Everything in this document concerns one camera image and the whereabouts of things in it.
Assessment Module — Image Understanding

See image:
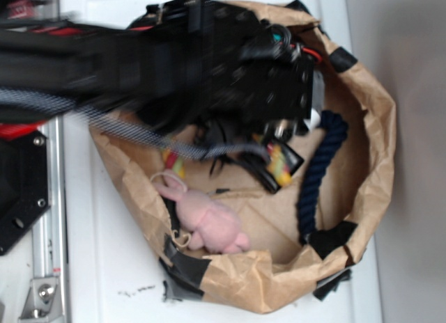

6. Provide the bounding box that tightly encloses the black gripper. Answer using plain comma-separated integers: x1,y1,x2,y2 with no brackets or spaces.
201,20,321,141

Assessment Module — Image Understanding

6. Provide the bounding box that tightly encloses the multicolored twisted rope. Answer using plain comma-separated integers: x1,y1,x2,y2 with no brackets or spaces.
160,134,294,187

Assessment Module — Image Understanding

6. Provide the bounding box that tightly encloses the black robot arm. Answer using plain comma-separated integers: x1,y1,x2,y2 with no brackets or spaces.
1,0,322,134

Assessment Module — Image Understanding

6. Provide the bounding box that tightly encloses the black taped rectangular block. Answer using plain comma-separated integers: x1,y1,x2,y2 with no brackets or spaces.
260,139,304,194

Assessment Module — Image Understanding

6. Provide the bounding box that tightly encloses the pink plush bunny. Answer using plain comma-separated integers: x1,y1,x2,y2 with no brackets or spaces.
151,169,251,254

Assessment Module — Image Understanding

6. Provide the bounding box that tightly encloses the brown paper bag bin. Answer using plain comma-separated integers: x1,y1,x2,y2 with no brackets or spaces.
91,1,396,314

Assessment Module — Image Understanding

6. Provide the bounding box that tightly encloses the white tray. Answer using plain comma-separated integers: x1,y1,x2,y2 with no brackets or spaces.
60,0,383,322

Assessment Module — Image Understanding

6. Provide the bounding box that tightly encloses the navy blue twisted rope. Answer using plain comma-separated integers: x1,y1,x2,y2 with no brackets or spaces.
296,109,350,244

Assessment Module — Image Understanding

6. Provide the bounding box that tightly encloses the grey braided cable sleeve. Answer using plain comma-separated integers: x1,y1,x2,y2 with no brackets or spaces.
0,88,270,161

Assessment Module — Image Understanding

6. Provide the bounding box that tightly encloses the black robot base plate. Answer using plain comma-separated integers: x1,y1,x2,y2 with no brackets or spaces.
1,131,49,255

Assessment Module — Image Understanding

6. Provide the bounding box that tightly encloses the aluminium extrusion rail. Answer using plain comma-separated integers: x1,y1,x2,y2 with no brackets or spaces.
32,118,71,322

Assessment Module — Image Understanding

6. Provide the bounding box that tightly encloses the metal corner bracket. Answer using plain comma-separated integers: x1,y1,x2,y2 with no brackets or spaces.
17,276,63,322

